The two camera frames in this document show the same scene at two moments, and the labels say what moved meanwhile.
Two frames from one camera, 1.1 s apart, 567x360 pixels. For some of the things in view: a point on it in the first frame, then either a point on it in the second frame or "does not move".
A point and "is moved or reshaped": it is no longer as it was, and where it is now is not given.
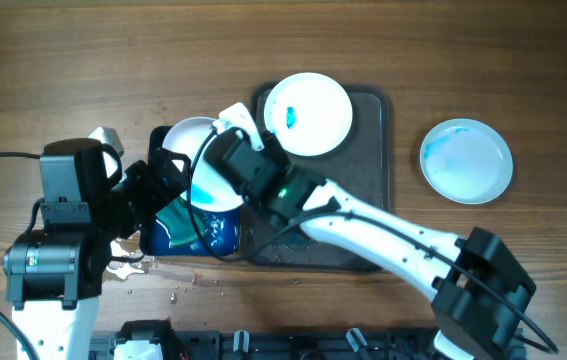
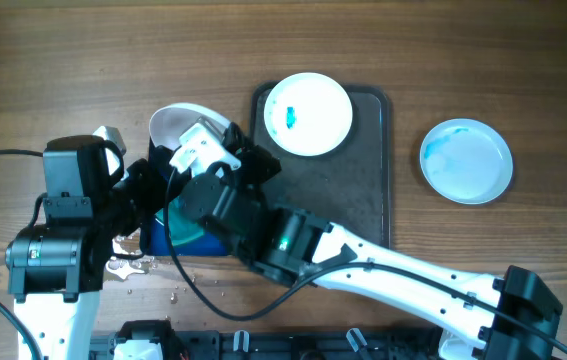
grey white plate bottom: [466, 161] does not move
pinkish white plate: [209, 191] is moved or reshaped
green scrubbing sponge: [179, 223] does not move
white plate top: [308, 113] does not move
